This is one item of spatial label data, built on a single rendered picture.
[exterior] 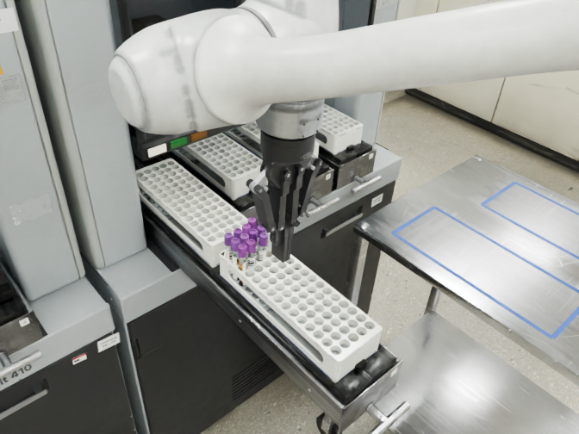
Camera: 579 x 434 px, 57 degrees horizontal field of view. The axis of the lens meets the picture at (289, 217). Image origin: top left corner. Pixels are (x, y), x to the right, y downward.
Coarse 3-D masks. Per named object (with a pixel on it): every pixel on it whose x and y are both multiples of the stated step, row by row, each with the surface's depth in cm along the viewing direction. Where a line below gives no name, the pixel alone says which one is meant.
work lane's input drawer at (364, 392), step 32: (160, 224) 107; (192, 256) 101; (224, 288) 95; (256, 320) 90; (288, 352) 85; (384, 352) 84; (320, 384) 81; (352, 384) 79; (384, 384) 84; (352, 416) 82; (384, 416) 83
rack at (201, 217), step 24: (144, 168) 113; (168, 168) 114; (144, 192) 113; (168, 192) 107; (192, 192) 107; (168, 216) 110; (192, 216) 101; (216, 216) 101; (240, 216) 102; (192, 240) 104; (216, 240) 96
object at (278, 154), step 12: (264, 132) 71; (264, 144) 72; (276, 144) 70; (288, 144) 70; (300, 144) 70; (312, 144) 72; (264, 156) 73; (276, 156) 71; (288, 156) 71; (300, 156) 71; (276, 168) 73; (288, 168) 75; (276, 180) 74
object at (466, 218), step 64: (448, 192) 119; (512, 192) 121; (448, 256) 103; (512, 256) 103; (576, 256) 104; (512, 320) 90; (576, 320) 91; (448, 384) 143; (512, 384) 144; (576, 384) 83
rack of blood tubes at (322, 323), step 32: (224, 256) 93; (256, 256) 93; (256, 288) 87; (288, 288) 87; (320, 288) 88; (288, 320) 83; (320, 320) 83; (352, 320) 83; (320, 352) 79; (352, 352) 78
